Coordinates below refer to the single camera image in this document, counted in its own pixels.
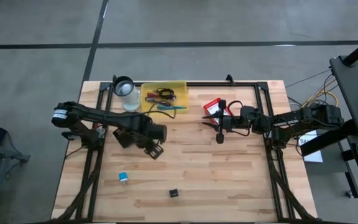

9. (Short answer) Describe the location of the yellow plastic bin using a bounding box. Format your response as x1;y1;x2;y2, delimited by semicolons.
140;80;190;117

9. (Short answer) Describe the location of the red mesh basket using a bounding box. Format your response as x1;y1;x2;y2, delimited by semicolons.
203;96;230;119

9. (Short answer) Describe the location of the yellow cable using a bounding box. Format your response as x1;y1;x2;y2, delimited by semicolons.
301;88;341;110

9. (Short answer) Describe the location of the black desk leg beam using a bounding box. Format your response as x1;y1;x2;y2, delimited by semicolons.
300;119;358;157

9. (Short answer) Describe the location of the blue wall charger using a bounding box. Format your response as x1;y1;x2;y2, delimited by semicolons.
118;171;129;186

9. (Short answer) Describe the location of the black cable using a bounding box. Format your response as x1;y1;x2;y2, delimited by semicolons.
154;87;177;101

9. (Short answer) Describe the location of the purple cable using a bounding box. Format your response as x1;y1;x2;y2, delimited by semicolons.
144;96;175;108

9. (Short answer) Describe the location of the black aluminium table frame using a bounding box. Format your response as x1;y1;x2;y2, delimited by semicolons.
50;80;318;223

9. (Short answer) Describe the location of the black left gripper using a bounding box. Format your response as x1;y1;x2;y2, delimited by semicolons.
112;128;165;161

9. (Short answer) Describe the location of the white cylindrical container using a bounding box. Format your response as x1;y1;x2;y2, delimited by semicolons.
112;75;142;112

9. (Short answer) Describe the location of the dark grey desk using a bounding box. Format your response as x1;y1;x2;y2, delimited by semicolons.
329;52;358;212

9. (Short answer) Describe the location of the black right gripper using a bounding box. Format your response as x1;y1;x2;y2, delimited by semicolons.
201;99;255;145

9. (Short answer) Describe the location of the teal braided cable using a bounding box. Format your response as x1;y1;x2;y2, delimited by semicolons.
156;105;188;112

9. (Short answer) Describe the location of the white paper sheet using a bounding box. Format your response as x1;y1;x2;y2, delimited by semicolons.
298;129;324;164

